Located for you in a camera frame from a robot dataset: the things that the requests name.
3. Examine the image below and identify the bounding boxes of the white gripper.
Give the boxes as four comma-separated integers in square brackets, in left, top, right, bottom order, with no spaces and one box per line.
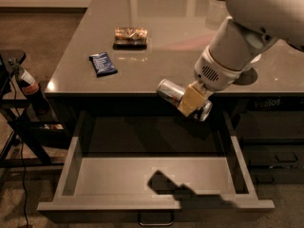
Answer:
[178,46,244,118]

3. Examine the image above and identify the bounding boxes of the silver blue redbull can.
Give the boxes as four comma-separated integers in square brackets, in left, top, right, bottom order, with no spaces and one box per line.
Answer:
[157,79,207,122]

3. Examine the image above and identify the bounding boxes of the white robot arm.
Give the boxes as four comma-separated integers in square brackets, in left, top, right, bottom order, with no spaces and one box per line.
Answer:
[179,0,304,116]

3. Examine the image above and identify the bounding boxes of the open grey top drawer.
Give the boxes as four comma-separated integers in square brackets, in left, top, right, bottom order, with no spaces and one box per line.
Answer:
[38,112,275,223]

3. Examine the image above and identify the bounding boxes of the white bowl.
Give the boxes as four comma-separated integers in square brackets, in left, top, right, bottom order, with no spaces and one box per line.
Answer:
[243,54,261,72]

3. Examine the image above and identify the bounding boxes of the brown crinkled snack bag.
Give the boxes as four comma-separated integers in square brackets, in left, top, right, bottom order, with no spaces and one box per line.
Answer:
[114,28,148,46]

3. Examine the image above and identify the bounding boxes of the blue snack packet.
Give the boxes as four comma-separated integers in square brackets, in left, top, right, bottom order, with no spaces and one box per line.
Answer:
[89,52,118,77]

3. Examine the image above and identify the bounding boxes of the cola bottle with red label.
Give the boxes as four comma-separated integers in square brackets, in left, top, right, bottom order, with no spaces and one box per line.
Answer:
[9,58,49,115]

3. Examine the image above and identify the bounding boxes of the metal drawer handle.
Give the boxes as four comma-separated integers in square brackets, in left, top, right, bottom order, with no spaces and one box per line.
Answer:
[138,212,174,227]

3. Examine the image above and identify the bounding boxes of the black cable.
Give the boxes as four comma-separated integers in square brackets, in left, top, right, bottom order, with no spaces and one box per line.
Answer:
[9,76,31,228]

